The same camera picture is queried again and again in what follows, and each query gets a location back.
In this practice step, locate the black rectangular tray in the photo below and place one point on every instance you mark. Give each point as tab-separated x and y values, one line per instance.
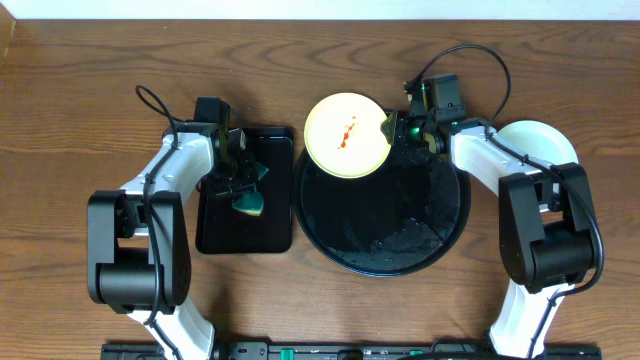
223	230

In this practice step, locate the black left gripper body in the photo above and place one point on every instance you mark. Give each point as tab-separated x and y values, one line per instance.
232	167

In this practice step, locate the black round tray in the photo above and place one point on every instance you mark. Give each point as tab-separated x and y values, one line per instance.
399	219

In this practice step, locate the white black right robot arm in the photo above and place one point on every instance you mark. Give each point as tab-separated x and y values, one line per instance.
550	243

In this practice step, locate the yellow plate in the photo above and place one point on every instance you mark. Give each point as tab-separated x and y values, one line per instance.
343	135

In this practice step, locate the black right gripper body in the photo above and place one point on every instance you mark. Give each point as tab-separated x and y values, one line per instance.
410	130

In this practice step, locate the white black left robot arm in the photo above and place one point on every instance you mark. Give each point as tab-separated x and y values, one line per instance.
138	257

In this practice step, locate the mint plate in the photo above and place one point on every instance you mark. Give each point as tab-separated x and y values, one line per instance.
540	140

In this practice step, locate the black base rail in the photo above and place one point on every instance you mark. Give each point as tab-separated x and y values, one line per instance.
447	349

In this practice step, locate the green yellow sponge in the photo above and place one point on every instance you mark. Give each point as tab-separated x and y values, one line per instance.
251	202

